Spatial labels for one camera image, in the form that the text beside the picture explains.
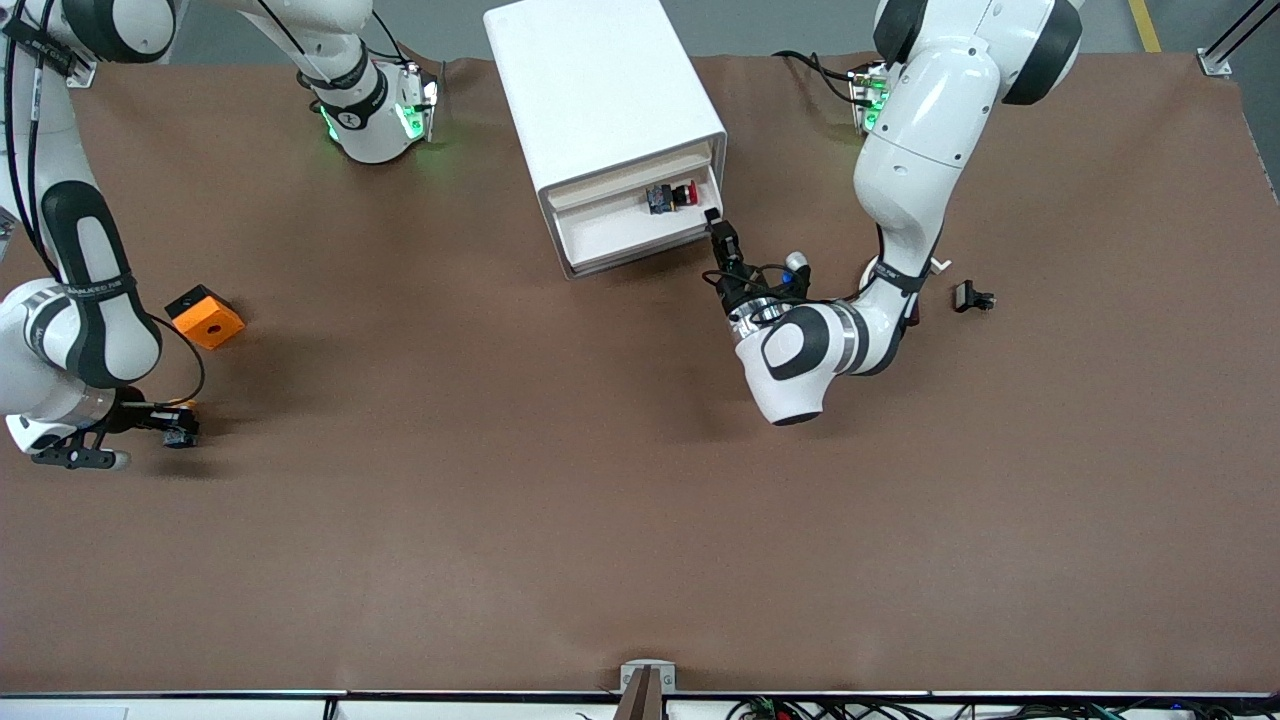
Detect yellow push button switch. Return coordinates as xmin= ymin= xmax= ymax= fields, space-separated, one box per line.
xmin=163 ymin=398 xmax=201 ymax=449

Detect red push button switch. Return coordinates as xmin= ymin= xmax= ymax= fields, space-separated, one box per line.
xmin=645 ymin=180 xmax=699 ymax=215

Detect white plastic drawer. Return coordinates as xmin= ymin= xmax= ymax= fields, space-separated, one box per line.
xmin=552 ymin=165 xmax=724 ymax=280
xmin=547 ymin=143 xmax=714 ymax=210

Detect white drawer cabinet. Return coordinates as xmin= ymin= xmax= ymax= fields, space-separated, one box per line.
xmin=483 ymin=0 xmax=728 ymax=281

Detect orange box with hole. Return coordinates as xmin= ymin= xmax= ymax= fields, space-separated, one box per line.
xmin=164 ymin=284 xmax=246 ymax=350

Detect brown table mat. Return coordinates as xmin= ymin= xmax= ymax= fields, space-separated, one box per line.
xmin=0 ymin=52 xmax=1280 ymax=696

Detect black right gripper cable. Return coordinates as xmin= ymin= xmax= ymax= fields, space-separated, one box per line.
xmin=5 ymin=0 xmax=207 ymax=406

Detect white curved plastic ring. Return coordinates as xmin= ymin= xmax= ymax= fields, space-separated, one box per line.
xmin=860 ymin=255 xmax=952 ymax=293

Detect black arm base cable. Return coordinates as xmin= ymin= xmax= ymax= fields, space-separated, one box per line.
xmin=773 ymin=50 xmax=869 ymax=107

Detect grey metal mount bracket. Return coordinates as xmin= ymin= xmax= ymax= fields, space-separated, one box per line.
xmin=613 ymin=660 xmax=678 ymax=720

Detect white table edge rail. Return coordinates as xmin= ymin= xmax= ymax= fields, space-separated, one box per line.
xmin=0 ymin=688 xmax=1280 ymax=720

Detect tangled black cables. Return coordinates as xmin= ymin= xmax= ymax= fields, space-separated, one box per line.
xmin=725 ymin=695 xmax=1241 ymax=720

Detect aluminium frame profile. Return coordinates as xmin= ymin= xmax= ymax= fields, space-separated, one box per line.
xmin=1197 ymin=0 xmax=1280 ymax=79

